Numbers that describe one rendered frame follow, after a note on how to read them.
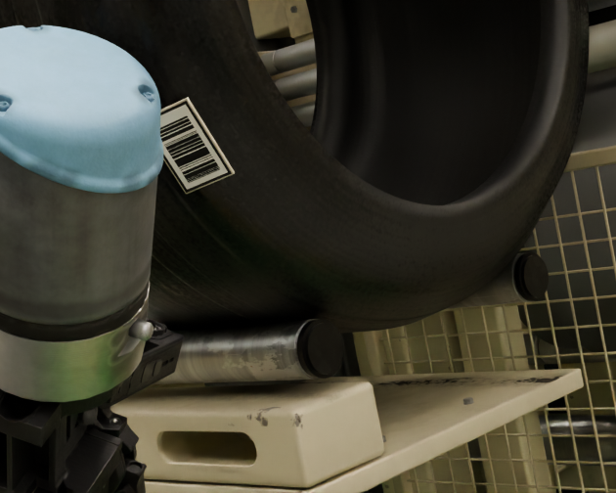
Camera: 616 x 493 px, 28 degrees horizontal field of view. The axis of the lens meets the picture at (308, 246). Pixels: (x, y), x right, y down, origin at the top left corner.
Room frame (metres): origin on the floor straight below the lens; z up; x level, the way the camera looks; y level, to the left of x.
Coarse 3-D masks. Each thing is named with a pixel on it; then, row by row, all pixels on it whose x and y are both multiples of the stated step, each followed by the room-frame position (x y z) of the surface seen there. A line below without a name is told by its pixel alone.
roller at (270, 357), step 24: (192, 336) 0.99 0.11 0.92; (216, 336) 0.97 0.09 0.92; (240, 336) 0.95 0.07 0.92; (264, 336) 0.93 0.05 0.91; (288, 336) 0.91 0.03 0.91; (312, 336) 0.90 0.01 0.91; (336, 336) 0.91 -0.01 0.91; (192, 360) 0.98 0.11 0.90; (216, 360) 0.96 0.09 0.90; (240, 360) 0.94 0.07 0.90; (264, 360) 0.92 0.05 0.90; (288, 360) 0.90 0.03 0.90; (312, 360) 0.89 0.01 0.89; (336, 360) 0.91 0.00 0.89
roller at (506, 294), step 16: (528, 256) 1.10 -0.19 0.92; (512, 272) 1.10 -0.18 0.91; (528, 272) 1.09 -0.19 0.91; (544, 272) 1.11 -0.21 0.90; (496, 288) 1.11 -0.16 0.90; (512, 288) 1.10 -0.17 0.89; (528, 288) 1.09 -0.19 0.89; (544, 288) 1.11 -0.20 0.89; (464, 304) 1.15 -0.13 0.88; (480, 304) 1.14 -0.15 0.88
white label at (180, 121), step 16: (160, 112) 0.80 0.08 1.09; (176, 112) 0.80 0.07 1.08; (192, 112) 0.80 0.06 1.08; (160, 128) 0.81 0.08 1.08; (176, 128) 0.81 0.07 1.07; (192, 128) 0.80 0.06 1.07; (176, 144) 0.81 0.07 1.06; (192, 144) 0.81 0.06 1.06; (208, 144) 0.81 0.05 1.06; (176, 160) 0.82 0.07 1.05; (192, 160) 0.81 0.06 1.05; (208, 160) 0.81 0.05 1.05; (224, 160) 0.81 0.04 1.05; (176, 176) 0.82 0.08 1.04; (192, 176) 0.82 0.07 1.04; (208, 176) 0.82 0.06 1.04; (224, 176) 0.81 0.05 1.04
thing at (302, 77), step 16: (288, 48) 1.54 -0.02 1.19; (304, 48) 1.51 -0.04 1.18; (272, 64) 1.56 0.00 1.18; (288, 64) 1.54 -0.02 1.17; (304, 64) 1.53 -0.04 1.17; (288, 80) 1.53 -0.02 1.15; (304, 80) 1.51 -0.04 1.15; (288, 96) 1.54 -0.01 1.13; (304, 96) 1.53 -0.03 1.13; (304, 112) 1.53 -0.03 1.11
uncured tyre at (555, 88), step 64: (0, 0) 0.85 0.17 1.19; (64, 0) 0.81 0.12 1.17; (128, 0) 0.80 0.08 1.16; (192, 0) 0.81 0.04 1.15; (320, 0) 1.33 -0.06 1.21; (384, 0) 1.35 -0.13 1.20; (448, 0) 1.30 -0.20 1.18; (512, 0) 1.24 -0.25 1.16; (576, 0) 1.13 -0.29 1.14; (192, 64) 0.81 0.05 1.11; (256, 64) 0.84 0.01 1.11; (320, 64) 1.34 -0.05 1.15; (384, 64) 1.35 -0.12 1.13; (448, 64) 1.30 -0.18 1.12; (512, 64) 1.24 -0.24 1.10; (576, 64) 1.12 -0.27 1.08; (256, 128) 0.83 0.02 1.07; (320, 128) 1.31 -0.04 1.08; (384, 128) 1.33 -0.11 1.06; (448, 128) 1.28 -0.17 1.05; (512, 128) 1.21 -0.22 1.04; (576, 128) 1.11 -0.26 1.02; (192, 192) 0.83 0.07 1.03; (256, 192) 0.84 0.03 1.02; (320, 192) 0.87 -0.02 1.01; (384, 192) 0.91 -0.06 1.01; (448, 192) 1.22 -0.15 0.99; (512, 192) 1.02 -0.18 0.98; (192, 256) 0.87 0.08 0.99; (256, 256) 0.87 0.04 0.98; (320, 256) 0.88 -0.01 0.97; (384, 256) 0.91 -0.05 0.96; (448, 256) 0.96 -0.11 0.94; (512, 256) 1.07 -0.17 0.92; (192, 320) 0.99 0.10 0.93; (256, 320) 0.95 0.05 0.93; (384, 320) 0.96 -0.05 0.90
